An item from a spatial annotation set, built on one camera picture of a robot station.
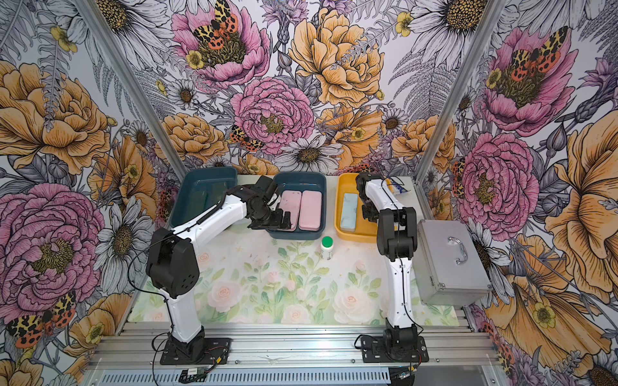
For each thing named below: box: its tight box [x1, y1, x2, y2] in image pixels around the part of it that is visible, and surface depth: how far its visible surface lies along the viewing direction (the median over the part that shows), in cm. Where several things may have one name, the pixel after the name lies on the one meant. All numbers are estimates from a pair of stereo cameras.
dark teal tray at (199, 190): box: [170, 166, 238, 228], surface depth 118 cm
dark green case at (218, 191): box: [211, 181, 227, 206], surface depth 118 cm
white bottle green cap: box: [320, 235, 334, 261], surface depth 91 cm
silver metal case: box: [412, 219, 494, 306], surface depth 79 cm
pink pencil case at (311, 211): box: [298, 190, 323, 232], surface depth 108 cm
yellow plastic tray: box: [334, 172, 379, 244], surface depth 107 cm
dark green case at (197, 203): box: [188, 189, 209, 220], surface depth 114 cm
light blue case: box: [339, 193, 359, 233], surface depth 107 cm
